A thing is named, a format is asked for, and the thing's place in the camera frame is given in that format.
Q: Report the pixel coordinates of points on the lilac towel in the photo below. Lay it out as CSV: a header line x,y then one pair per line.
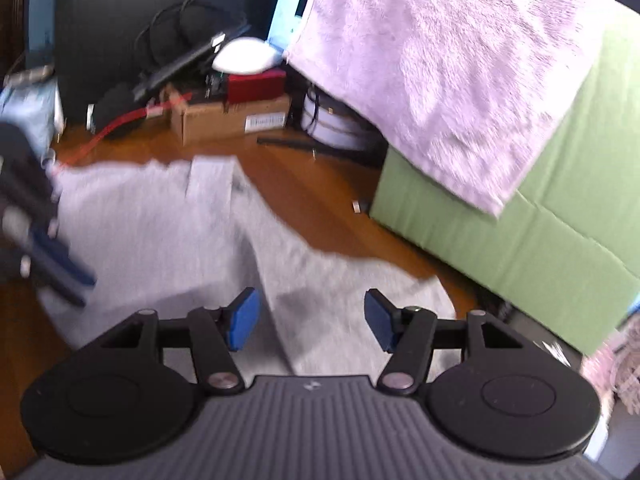
x,y
440,60

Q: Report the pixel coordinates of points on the wooden door with blue panel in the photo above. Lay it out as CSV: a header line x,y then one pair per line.
x,y
40,10

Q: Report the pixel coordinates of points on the brown cardboard box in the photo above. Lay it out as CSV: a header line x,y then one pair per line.
x,y
215,120

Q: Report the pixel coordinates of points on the white dome lamp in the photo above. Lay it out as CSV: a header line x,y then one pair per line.
x,y
242,55

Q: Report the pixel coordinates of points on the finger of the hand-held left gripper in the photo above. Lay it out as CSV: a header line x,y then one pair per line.
x,y
62,260
62,285

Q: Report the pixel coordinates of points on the grey ribbed garment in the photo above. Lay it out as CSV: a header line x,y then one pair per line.
x,y
150,220

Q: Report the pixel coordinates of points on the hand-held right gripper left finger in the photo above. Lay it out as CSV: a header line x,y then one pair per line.
x,y
242,317

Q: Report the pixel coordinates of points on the green cardboard sheet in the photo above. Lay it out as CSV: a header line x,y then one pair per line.
x,y
550,240

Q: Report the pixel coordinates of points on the white round container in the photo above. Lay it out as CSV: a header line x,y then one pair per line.
x,y
335,125

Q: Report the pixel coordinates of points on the red box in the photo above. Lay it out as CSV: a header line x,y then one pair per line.
x,y
255,85

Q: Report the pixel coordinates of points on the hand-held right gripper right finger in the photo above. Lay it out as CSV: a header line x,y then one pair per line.
x,y
377,317

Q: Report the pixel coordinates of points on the small silver usb adapter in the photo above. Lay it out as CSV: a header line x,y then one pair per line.
x,y
360,206

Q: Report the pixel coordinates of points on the black long tool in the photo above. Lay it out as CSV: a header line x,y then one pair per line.
x,y
190,60

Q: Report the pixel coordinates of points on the black computer case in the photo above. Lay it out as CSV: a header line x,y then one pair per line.
x,y
100,20

